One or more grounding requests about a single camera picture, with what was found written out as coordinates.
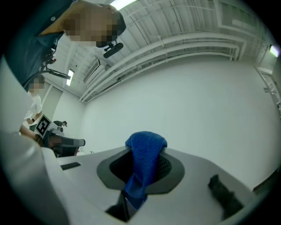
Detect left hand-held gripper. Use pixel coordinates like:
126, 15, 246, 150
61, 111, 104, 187
35, 114, 86, 158

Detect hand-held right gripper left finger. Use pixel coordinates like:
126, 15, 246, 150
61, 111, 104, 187
105, 190, 130, 222

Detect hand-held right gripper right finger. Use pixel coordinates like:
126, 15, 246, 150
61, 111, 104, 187
207, 174, 245, 221

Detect blue cloth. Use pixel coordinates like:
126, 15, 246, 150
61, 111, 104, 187
123, 131, 169, 210

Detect rectangular ceiling light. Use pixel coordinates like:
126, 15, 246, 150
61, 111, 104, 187
66, 69, 75, 87
108, 0, 137, 11
269, 44, 280, 58

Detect person's dark blue shirt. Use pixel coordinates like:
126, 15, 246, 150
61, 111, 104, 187
4, 0, 76, 90

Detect person's head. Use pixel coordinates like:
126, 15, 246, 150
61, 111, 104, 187
63, 3, 127, 48

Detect white ceiling pipes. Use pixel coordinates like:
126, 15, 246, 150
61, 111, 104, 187
79, 34, 240, 103

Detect black chest mount with cables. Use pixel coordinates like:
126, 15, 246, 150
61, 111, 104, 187
37, 46, 71, 80

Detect black head-mounted camera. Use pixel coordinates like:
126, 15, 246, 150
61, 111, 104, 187
103, 42, 124, 59

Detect white door frame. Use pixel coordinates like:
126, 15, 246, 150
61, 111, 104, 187
254, 64, 281, 115

